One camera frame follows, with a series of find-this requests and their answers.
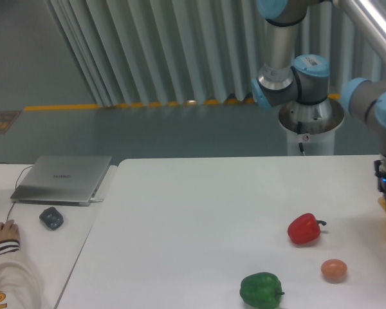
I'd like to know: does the person's hand on mouse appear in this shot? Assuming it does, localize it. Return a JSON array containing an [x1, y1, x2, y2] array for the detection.
[[0, 220, 20, 243]]

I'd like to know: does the green bell pepper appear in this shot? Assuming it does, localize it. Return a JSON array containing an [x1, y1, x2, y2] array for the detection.
[[239, 272, 284, 308]]

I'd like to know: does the red bell pepper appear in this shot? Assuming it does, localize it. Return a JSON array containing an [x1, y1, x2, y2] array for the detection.
[[287, 213, 327, 245]]

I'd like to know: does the brown egg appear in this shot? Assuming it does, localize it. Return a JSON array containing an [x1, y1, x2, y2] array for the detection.
[[320, 259, 347, 282]]

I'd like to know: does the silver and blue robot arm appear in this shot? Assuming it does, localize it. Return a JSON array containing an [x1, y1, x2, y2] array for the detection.
[[252, 1, 386, 211]]

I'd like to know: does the cream striped sleeve forearm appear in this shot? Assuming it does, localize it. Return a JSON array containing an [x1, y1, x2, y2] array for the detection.
[[0, 239, 41, 308]]

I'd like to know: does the dark grey small device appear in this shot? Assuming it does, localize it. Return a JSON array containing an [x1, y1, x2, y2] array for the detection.
[[39, 207, 64, 230]]

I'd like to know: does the black mouse cable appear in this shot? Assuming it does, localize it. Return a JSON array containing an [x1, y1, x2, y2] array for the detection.
[[0, 162, 35, 223]]

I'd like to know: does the silver closed laptop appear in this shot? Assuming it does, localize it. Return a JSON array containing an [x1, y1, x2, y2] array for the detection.
[[11, 156, 112, 206]]

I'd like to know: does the white side table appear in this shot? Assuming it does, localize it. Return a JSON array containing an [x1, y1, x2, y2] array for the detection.
[[0, 164, 117, 308]]

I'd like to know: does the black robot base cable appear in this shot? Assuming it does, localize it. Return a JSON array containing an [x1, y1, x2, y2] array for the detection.
[[296, 120, 307, 157]]

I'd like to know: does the pleated grey curtain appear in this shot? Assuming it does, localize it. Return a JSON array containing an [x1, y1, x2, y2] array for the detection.
[[46, 1, 386, 108]]

